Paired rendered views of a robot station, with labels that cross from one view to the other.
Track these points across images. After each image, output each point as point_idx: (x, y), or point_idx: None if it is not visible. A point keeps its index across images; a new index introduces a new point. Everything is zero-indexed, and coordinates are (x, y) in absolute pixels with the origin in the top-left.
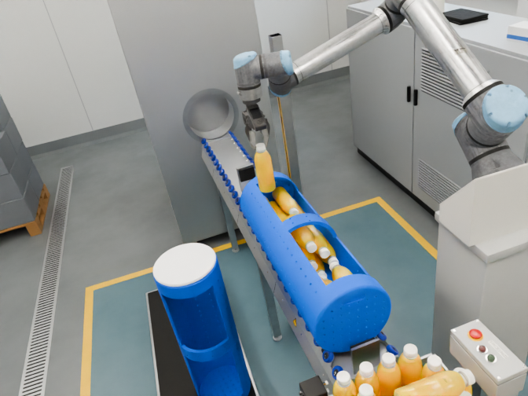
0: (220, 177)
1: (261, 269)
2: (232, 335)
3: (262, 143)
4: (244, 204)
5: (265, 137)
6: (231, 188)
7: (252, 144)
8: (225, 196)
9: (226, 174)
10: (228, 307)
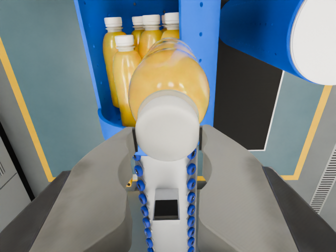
0: (193, 225)
1: None
2: (249, 0)
3: (144, 147)
4: (213, 103)
5: (103, 162)
6: (192, 196)
7: (229, 137)
8: (195, 195)
9: (188, 223)
10: (257, 6)
